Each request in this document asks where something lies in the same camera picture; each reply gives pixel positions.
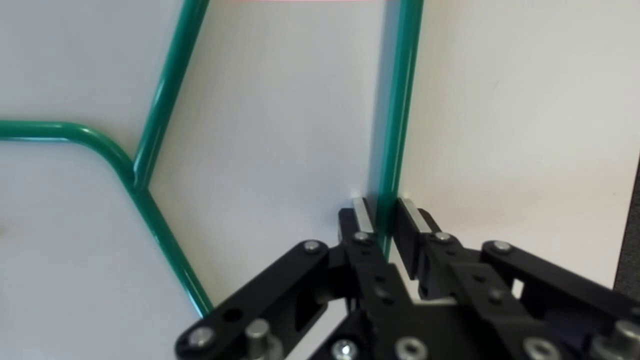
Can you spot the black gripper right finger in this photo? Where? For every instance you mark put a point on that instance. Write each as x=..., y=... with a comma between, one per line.
x=506, y=292

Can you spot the white work table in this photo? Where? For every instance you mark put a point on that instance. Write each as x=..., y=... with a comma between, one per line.
x=520, y=101

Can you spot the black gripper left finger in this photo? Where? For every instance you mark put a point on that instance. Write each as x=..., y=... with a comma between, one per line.
x=300, y=292

